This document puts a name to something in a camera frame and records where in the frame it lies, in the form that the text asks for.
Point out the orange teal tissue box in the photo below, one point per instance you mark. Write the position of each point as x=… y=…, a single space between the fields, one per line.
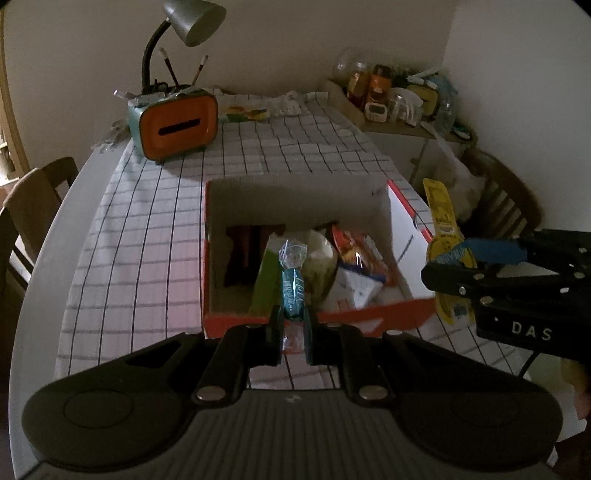
x=178 y=124

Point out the white kitchen timer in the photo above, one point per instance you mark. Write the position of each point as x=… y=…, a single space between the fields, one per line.
x=375 y=111

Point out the red cardboard box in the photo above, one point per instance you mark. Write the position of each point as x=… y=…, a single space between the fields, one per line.
x=295 y=198

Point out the green snack packet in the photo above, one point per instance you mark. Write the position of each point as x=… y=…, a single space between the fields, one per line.
x=265 y=281

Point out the clear plastic wrapper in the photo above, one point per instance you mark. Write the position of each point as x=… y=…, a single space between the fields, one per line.
x=110 y=137

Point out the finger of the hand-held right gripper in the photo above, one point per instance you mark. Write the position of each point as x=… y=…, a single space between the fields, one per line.
x=501 y=251
x=457 y=279

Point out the clear plastic cup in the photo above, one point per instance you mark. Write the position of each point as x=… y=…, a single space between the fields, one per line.
x=400 y=104

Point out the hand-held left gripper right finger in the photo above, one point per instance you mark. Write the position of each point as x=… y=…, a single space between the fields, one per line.
x=308 y=339

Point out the white side cabinet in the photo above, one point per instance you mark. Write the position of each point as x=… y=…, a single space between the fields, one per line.
x=411 y=152

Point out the orange bottle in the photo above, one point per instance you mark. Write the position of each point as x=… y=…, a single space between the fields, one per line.
x=378 y=84

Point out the yellow tin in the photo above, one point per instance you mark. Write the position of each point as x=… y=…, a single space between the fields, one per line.
x=427 y=95

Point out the grey desk lamp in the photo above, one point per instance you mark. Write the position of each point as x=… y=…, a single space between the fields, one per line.
x=194 y=18

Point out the wooden chair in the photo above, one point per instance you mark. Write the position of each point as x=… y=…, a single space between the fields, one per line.
x=508 y=194
x=8 y=240
x=46 y=194

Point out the white checkered tablecloth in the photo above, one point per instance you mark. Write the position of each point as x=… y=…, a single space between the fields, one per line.
x=152 y=240

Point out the clear glass jar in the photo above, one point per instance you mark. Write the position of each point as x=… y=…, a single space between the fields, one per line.
x=344 y=65

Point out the red yellow snack packet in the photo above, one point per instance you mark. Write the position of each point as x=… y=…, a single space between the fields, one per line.
x=358 y=254

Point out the floral tissue pack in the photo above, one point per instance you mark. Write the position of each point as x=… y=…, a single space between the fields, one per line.
x=242 y=113

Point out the clear plastic bottle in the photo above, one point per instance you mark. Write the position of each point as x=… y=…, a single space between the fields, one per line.
x=445 y=113

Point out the cardboard tray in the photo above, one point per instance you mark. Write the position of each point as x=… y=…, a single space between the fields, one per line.
x=339 y=99

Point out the silver brown snack packet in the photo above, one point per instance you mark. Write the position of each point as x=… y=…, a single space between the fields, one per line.
x=318 y=267

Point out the white snack packet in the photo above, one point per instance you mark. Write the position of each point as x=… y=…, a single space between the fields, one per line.
x=353 y=288

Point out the white plastic bag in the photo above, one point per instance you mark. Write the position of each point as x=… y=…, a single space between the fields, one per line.
x=457 y=184

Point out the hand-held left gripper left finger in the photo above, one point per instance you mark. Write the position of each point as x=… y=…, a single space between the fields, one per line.
x=276 y=337

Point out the wooden door frame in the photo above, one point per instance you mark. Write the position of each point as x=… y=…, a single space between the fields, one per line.
x=9 y=129

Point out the teal candy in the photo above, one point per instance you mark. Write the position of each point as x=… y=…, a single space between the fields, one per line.
x=293 y=295

